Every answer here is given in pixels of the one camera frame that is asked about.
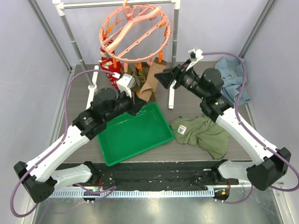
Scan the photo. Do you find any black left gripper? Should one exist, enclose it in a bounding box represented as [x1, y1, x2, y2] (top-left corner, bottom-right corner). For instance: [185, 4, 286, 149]
[104, 87, 147, 122]

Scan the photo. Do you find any tan ribbed sock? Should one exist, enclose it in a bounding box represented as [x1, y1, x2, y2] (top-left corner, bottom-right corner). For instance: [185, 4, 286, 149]
[138, 57, 167, 102]

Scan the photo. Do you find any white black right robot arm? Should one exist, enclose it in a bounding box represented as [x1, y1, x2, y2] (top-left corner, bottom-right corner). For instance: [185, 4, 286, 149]
[155, 60, 291, 191]

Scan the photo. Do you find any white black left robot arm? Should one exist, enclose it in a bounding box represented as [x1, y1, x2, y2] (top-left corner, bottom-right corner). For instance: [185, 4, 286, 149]
[14, 88, 147, 203]

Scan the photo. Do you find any pink round clip hanger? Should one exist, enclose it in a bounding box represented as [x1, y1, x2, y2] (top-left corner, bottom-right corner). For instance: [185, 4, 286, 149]
[99, 1, 171, 67]

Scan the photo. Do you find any green plastic tray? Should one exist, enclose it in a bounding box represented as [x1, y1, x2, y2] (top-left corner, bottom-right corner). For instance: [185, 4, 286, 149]
[97, 102, 174, 167]

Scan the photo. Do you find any red christmas sock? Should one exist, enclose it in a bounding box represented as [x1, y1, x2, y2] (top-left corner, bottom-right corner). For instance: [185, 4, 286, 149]
[99, 47, 122, 91]

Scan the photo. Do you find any light blue denim shirt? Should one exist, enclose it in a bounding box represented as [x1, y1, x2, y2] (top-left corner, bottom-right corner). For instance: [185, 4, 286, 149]
[215, 57, 243, 105]

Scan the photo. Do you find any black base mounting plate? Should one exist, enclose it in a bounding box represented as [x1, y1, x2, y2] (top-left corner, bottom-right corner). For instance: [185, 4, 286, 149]
[59, 160, 240, 191]

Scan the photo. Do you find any olive green t-shirt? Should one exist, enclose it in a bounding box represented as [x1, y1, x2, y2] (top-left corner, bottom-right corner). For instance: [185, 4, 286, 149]
[170, 115, 230, 160]

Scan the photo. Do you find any white metal clothes rack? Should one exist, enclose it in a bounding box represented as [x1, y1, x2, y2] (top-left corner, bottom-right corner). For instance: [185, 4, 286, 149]
[52, 0, 181, 110]

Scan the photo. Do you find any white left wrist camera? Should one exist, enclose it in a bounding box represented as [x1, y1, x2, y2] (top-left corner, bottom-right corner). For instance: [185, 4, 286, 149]
[116, 73, 135, 98]

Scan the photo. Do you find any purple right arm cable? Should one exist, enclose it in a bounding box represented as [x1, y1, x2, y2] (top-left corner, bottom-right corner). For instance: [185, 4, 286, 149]
[202, 51, 299, 204]

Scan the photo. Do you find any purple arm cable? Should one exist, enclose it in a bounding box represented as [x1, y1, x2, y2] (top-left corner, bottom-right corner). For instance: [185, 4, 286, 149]
[9, 70, 121, 218]
[202, 51, 299, 204]

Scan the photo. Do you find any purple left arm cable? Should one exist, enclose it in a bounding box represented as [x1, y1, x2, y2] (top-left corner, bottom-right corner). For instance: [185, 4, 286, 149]
[9, 70, 121, 218]

